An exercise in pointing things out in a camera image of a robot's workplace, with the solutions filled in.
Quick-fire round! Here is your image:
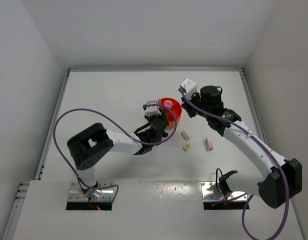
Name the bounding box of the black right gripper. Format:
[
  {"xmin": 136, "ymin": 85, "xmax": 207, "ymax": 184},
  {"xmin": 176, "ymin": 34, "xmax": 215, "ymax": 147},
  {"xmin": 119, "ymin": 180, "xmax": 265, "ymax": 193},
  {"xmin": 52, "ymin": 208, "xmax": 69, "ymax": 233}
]
[{"xmin": 181, "ymin": 90, "xmax": 210, "ymax": 119}]

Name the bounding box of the pink capped clear tube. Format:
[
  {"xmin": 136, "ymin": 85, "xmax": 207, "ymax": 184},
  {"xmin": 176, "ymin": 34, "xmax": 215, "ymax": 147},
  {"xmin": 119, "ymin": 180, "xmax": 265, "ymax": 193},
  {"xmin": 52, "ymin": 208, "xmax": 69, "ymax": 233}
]
[{"xmin": 163, "ymin": 99, "xmax": 173, "ymax": 110}]

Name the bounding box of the pale pink eraser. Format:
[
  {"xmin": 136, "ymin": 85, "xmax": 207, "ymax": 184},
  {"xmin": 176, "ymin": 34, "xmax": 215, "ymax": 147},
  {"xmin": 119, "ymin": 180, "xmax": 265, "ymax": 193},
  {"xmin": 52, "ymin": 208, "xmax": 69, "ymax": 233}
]
[{"xmin": 206, "ymin": 137, "xmax": 214, "ymax": 151}]

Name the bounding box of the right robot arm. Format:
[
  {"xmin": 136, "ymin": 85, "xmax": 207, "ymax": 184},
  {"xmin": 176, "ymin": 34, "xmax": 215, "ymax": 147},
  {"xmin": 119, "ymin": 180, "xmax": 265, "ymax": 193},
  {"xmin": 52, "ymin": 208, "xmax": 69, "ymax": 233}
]
[{"xmin": 179, "ymin": 83, "xmax": 302, "ymax": 209}]

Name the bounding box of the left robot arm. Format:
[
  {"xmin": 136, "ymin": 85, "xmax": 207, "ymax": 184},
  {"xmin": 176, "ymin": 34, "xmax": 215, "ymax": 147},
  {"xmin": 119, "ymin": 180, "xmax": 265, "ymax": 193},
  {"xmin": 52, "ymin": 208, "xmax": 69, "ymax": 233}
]
[{"xmin": 67, "ymin": 113, "xmax": 169, "ymax": 187}]

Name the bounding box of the orange round desk organizer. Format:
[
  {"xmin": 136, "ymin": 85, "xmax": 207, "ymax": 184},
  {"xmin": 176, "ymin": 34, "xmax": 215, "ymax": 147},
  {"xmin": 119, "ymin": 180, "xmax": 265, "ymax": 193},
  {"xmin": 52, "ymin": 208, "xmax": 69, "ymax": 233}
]
[{"xmin": 159, "ymin": 97, "xmax": 182, "ymax": 130}]

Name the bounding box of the grey eraser block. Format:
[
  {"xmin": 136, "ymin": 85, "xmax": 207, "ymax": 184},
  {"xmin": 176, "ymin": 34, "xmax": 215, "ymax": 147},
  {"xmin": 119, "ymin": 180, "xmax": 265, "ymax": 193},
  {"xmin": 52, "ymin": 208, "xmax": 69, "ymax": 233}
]
[{"xmin": 181, "ymin": 131, "xmax": 190, "ymax": 141}]

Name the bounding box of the small yellow eraser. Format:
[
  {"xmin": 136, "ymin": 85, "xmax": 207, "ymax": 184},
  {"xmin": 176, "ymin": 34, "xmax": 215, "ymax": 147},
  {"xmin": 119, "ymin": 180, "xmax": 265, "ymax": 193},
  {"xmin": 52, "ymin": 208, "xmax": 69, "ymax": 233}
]
[{"xmin": 183, "ymin": 144, "xmax": 191, "ymax": 151}]

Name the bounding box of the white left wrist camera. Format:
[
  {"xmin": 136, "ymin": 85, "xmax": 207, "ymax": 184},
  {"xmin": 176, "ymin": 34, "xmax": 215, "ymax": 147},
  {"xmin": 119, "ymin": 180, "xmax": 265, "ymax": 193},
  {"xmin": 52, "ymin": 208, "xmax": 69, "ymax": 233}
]
[{"xmin": 143, "ymin": 100, "xmax": 161, "ymax": 121}]

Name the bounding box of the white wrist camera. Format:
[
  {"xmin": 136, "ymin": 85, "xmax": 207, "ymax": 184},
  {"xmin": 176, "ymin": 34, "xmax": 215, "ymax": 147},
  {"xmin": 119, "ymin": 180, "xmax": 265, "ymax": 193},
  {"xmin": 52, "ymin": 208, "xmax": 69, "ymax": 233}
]
[
  {"xmin": 180, "ymin": 78, "xmax": 197, "ymax": 99},
  {"xmin": 143, "ymin": 100, "xmax": 161, "ymax": 121}
]

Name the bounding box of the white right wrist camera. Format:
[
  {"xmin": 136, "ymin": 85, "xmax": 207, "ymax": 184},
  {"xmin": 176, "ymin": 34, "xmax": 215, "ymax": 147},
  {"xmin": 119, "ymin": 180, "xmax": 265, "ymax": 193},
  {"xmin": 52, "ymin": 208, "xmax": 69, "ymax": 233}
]
[{"xmin": 180, "ymin": 78, "xmax": 197, "ymax": 99}]

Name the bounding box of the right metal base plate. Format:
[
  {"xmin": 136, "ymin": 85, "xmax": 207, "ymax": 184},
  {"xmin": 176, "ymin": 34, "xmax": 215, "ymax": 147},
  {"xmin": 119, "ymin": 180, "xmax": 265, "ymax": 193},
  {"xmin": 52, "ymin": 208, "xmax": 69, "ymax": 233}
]
[{"xmin": 201, "ymin": 181, "xmax": 248, "ymax": 203}]

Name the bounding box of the metal base plate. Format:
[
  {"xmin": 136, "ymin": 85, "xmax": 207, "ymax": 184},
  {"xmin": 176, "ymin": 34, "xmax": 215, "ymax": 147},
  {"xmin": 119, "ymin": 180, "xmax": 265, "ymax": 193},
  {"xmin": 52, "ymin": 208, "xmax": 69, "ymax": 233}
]
[
  {"xmin": 67, "ymin": 182, "xmax": 117, "ymax": 203},
  {"xmin": 201, "ymin": 181, "xmax": 248, "ymax": 203}
]

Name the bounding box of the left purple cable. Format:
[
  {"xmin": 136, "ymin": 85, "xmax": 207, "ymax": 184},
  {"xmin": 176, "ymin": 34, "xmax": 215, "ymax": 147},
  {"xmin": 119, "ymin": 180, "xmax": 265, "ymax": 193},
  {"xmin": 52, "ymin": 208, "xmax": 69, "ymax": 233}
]
[{"xmin": 53, "ymin": 103, "xmax": 178, "ymax": 201}]

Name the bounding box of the purple cable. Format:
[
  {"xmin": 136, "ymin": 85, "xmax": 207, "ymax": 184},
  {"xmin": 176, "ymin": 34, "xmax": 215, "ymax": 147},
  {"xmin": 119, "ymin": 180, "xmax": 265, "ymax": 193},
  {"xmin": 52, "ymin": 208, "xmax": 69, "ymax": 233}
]
[
  {"xmin": 180, "ymin": 87, "xmax": 291, "ymax": 240},
  {"xmin": 53, "ymin": 103, "xmax": 178, "ymax": 201}
]

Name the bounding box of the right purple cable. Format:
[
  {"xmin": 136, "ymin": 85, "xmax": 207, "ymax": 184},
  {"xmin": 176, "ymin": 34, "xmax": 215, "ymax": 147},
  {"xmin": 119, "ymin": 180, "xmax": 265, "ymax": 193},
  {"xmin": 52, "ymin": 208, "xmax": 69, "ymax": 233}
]
[{"xmin": 180, "ymin": 87, "xmax": 291, "ymax": 240}]

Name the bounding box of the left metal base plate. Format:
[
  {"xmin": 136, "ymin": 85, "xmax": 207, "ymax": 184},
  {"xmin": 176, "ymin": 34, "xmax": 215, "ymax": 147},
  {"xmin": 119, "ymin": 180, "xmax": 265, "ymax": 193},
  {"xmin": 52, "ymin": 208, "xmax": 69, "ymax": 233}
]
[{"xmin": 67, "ymin": 182, "xmax": 117, "ymax": 203}]

